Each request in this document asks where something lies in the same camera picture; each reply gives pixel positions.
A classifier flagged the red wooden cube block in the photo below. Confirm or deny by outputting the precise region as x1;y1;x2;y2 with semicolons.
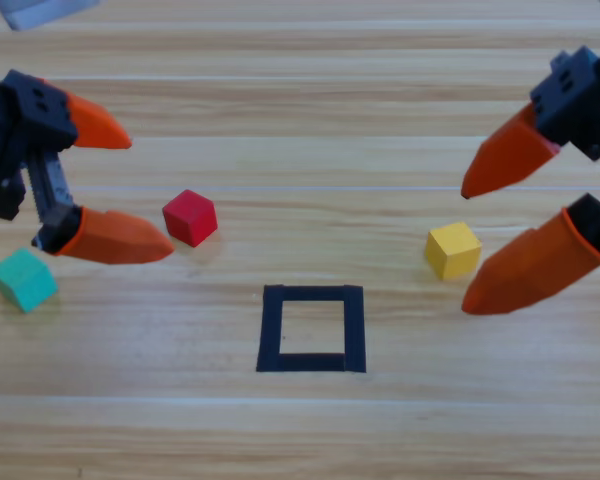
162;188;218;249

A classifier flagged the yellow wooden cube block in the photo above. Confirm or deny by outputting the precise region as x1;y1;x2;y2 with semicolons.
424;221;483;281

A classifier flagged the green wooden cube block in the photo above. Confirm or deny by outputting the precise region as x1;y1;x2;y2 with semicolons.
0;247;60;315

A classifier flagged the black tape square outline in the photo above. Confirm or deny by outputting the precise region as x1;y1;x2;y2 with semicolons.
256;284;367;374

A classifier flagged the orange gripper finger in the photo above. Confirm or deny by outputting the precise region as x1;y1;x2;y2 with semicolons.
460;193;600;316

